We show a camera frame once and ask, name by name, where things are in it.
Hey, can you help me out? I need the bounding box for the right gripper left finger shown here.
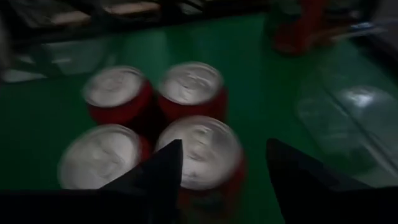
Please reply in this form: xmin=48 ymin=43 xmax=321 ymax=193
xmin=99 ymin=139 xmax=184 ymax=224

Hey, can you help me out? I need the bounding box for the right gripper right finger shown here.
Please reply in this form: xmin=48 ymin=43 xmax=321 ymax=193
xmin=266 ymin=138 xmax=374 ymax=224

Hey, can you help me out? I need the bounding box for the red Fanta can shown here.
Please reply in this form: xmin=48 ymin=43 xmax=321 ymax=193
xmin=273 ymin=0 xmax=330 ymax=55
xmin=57 ymin=123 xmax=153 ymax=191
xmin=154 ymin=114 xmax=248 ymax=218

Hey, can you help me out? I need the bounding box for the red Coca-Cola can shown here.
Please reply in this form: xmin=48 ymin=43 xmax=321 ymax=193
xmin=157 ymin=61 xmax=229 ymax=124
xmin=81 ymin=65 xmax=155 ymax=127

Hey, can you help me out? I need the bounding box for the clear plastic bin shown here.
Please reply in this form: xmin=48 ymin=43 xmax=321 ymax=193
xmin=0 ymin=37 xmax=116 ymax=83
xmin=294 ymin=58 xmax=398 ymax=187

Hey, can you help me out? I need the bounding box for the green table mat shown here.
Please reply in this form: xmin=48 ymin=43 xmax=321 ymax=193
xmin=0 ymin=14 xmax=398 ymax=224

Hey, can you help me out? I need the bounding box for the black aluminium table frame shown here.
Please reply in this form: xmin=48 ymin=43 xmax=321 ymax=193
xmin=0 ymin=0 xmax=271 ymax=43

